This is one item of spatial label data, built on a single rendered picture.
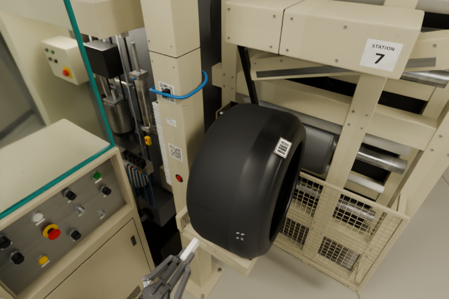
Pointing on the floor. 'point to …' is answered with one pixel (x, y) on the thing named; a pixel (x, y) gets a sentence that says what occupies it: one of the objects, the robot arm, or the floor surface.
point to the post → (176, 73)
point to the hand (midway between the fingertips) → (190, 250)
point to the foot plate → (206, 283)
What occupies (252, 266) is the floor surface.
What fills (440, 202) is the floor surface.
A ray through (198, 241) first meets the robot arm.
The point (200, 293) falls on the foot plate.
